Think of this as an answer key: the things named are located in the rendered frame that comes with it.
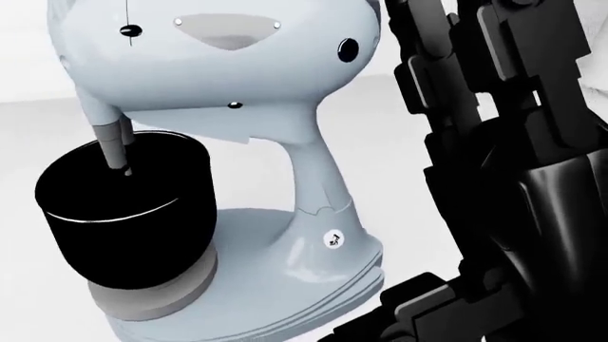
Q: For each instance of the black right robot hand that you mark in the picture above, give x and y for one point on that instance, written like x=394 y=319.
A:
x=522 y=199

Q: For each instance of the pale blue mixer head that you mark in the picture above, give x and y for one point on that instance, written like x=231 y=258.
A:
x=228 y=78

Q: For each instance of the pale blue mixer base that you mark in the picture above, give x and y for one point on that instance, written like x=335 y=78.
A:
x=323 y=249

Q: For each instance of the black mixing bowl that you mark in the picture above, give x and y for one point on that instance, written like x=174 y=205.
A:
x=123 y=213

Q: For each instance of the grey beater attachment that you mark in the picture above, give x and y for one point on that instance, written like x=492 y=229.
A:
x=113 y=146

